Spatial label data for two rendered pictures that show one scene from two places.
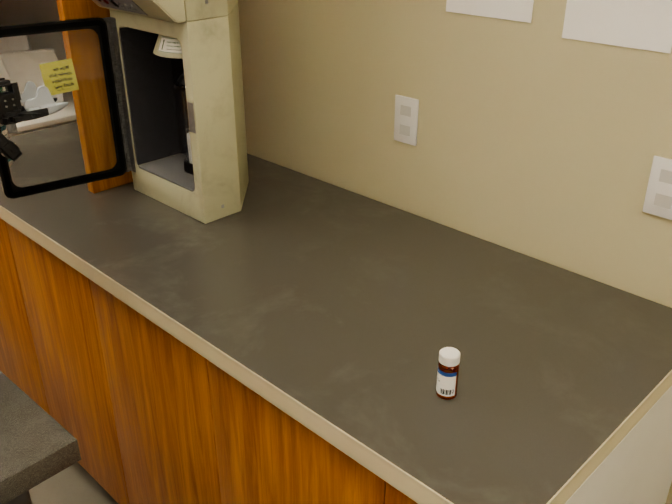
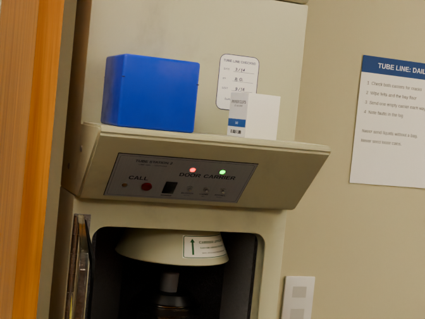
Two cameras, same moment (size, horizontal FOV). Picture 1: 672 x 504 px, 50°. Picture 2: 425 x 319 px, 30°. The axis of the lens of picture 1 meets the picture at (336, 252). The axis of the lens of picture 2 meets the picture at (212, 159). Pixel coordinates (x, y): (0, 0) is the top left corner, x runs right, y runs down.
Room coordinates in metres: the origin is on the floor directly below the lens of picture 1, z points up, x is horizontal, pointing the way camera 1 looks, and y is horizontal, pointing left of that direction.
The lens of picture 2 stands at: (1.18, 1.43, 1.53)
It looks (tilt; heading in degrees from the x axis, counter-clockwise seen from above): 3 degrees down; 295
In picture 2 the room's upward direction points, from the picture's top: 6 degrees clockwise
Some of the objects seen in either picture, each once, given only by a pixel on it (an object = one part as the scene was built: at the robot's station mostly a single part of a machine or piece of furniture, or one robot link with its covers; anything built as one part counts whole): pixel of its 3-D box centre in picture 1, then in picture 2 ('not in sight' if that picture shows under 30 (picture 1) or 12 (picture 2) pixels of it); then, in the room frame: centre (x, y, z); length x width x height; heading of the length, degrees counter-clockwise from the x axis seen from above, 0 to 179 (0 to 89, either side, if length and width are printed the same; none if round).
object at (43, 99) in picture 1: (45, 99); not in sight; (1.50, 0.62, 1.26); 0.09 x 0.03 x 0.06; 122
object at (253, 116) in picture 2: not in sight; (253, 116); (1.59, 0.42, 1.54); 0.05 x 0.05 x 0.06; 53
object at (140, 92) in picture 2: not in sight; (148, 93); (1.70, 0.53, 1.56); 0.10 x 0.10 x 0.09; 46
